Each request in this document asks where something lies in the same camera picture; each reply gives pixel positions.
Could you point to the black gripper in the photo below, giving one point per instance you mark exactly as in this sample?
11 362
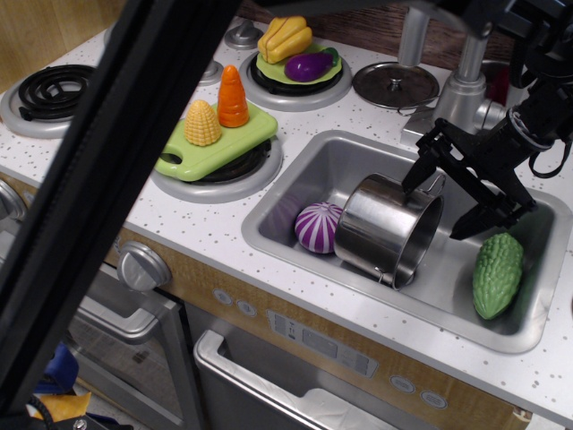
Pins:
483 165

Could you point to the stainless steel pot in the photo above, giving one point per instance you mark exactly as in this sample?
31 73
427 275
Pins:
386 232

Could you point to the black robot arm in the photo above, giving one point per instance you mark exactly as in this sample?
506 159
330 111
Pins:
541 62

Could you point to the silver pot lid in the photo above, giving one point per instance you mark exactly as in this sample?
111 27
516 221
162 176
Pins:
396 87

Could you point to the stainless steel sink basin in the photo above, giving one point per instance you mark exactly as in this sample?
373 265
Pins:
330 168

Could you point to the green toy bitter melon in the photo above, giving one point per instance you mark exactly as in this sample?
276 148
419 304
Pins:
497 274

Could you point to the silver toy faucet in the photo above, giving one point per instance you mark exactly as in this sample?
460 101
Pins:
462 100

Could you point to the purple striped toy onion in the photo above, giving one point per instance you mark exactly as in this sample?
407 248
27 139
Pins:
316 225

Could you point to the purple toy eggplant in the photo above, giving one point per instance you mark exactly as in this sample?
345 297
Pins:
309 67

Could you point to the back right stove burner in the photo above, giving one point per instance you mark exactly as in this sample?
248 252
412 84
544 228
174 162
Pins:
289 97

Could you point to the stove burner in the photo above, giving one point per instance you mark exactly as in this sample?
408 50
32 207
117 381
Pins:
289 97
43 104
238 179

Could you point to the front right stove burner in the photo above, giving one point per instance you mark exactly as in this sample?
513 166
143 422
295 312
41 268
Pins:
238 179

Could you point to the green toy plate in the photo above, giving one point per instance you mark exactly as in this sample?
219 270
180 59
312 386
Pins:
275 72

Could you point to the yellow toy bell pepper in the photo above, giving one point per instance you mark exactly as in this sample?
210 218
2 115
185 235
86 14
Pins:
285 37

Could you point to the orange toy carrot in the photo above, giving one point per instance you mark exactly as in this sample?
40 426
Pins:
232 106

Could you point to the yellow toy corn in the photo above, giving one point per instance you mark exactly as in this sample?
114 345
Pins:
201 125

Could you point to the silver stove knob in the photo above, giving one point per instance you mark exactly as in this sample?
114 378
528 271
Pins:
244 36
212 74

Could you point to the green toy cutting board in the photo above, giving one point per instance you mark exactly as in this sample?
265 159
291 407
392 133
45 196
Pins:
187 162

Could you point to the toy dishwasher door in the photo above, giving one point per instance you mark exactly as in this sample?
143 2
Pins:
248 384

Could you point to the silver oven dial knob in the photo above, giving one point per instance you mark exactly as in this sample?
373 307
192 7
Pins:
140 268

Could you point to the black foreground pole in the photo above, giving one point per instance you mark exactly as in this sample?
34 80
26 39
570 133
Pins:
153 61

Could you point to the toy oven door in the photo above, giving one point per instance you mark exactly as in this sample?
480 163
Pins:
132 350

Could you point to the front left stove burner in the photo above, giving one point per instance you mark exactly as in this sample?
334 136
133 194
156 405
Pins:
43 104

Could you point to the blue plastic clamp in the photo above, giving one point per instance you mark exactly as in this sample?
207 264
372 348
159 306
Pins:
60 374

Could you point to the yellow cloth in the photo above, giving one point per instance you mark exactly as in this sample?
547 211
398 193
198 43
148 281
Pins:
64 406

